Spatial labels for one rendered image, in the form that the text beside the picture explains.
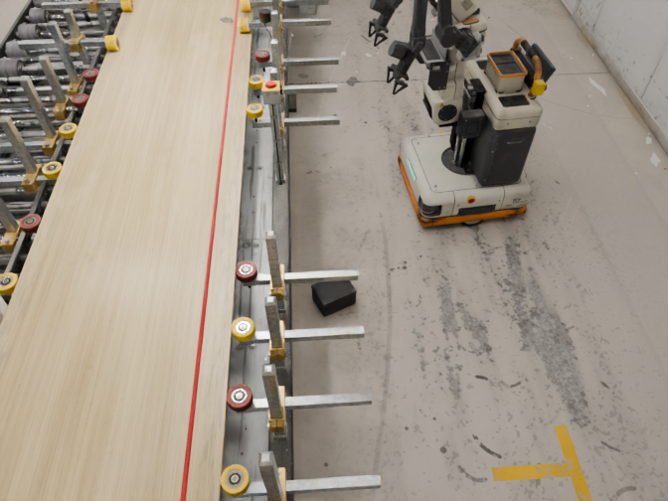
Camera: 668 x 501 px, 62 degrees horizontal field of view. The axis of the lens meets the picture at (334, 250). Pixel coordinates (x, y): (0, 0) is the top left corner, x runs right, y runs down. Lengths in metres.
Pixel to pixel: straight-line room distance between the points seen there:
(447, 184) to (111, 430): 2.27
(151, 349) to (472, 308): 1.80
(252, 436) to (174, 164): 1.22
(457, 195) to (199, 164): 1.52
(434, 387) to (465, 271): 0.76
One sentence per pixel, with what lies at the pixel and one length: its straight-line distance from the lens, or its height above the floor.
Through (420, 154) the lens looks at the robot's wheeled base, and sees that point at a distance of 3.50.
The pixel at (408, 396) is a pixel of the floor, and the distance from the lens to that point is 2.79.
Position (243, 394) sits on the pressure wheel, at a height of 0.90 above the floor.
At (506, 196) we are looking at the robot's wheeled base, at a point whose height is 0.24.
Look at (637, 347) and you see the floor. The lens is 3.29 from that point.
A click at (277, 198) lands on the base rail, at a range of 2.59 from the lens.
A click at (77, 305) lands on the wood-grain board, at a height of 0.90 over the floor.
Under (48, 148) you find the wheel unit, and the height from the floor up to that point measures 0.83.
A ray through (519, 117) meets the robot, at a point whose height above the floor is 0.77.
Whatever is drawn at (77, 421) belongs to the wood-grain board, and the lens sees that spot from 1.90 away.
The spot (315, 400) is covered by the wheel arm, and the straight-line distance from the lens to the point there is 1.83.
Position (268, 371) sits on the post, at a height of 1.14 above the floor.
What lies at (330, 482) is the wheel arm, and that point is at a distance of 1.76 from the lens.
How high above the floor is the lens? 2.50
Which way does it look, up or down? 50 degrees down
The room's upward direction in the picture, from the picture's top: straight up
